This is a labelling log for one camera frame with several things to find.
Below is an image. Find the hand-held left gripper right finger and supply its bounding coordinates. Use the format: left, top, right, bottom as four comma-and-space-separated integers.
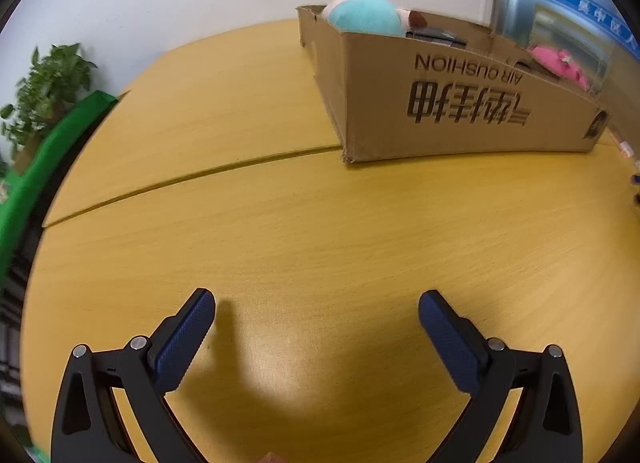
419, 289, 586, 463

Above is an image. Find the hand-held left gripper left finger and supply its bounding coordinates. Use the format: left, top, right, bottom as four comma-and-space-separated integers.
50, 288, 217, 463

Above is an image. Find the brown cardboard box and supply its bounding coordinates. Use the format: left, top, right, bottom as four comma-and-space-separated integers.
295, 4, 611, 164

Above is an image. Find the pink plush toy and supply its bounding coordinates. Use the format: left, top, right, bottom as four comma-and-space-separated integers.
527, 44, 594, 92

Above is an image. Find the wooden desktop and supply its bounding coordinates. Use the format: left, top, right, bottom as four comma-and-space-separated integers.
20, 19, 640, 463

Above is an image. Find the green tablecloth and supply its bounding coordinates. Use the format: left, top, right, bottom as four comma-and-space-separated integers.
0, 92, 119, 264

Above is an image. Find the large potted green plant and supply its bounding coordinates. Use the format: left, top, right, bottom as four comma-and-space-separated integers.
0, 43, 99, 154

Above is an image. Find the black device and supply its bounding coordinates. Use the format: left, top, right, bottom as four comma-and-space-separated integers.
405, 28, 469, 47

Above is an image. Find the teal plush toy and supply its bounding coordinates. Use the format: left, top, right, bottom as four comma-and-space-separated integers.
320, 0, 429, 38

